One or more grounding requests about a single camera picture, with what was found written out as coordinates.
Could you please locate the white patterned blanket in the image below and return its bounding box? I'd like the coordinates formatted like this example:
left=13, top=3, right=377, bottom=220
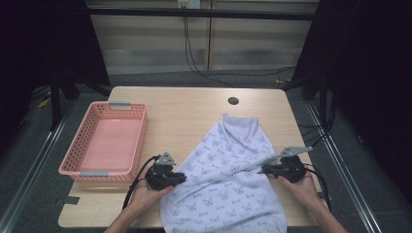
left=159, top=113, right=289, bottom=233

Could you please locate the white wall outlet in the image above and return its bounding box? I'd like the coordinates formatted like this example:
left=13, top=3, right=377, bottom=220
left=177, top=0, right=202, bottom=10

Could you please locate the person's right hand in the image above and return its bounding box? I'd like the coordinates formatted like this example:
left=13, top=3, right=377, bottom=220
left=279, top=175, right=326, bottom=214

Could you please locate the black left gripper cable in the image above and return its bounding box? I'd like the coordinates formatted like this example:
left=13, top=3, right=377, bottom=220
left=121, top=154, right=161, bottom=211

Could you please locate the person's left hand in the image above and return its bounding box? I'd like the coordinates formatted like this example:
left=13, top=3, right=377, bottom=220
left=128, top=168, right=175, bottom=215

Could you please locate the black stand leg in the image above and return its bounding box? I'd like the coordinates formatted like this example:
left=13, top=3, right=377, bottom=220
left=49, top=73, right=112, bottom=131

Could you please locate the bundle of black cables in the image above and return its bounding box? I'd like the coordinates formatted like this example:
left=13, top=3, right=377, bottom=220
left=296, top=122, right=328, bottom=149

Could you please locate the black tape strip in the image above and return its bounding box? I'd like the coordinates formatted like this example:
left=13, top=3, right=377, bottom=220
left=54, top=195, right=81, bottom=207

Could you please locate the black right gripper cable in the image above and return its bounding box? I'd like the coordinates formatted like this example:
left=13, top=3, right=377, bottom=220
left=302, top=163, right=332, bottom=213

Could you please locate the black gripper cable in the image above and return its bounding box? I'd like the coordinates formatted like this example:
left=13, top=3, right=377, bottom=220
left=121, top=154, right=161, bottom=211
left=302, top=163, right=332, bottom=213

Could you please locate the black floor cable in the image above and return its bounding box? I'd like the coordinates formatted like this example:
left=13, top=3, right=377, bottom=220
left=200, top=65, right=296, bottom=79

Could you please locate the dark curtain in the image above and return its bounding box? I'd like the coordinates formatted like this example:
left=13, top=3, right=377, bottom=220
left=291, top=0, right=412, bottom=198
left=0, top=0, right=112, bottom=156

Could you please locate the metal floor rail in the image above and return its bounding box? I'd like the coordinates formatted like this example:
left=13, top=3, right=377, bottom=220
left=0, top=99, right=77, bottom=233
left=305, top=100, right=388, bottom=233

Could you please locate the black hanging wall cable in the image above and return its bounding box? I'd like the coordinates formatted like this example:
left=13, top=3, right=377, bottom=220
left=183, top=16, right=235, bottom=88

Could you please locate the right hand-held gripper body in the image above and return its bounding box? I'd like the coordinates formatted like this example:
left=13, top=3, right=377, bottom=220
left=275, top=146, right=314, bottom=184

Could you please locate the yellow object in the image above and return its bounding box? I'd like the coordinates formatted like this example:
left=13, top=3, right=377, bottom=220
left=37, top=96, right=52, bottom=109

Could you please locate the black horizontal frame bar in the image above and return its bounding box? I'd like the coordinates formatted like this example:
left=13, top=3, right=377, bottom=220
left=86, top=7, right=320, bottom=22

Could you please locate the pink perforated plastic basket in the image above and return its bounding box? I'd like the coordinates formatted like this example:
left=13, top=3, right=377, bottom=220
left=57, top=100, right=149, bottom=184

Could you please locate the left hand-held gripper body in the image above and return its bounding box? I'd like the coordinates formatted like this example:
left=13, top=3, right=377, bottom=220
left=145, top=151, right=178, bottom=190

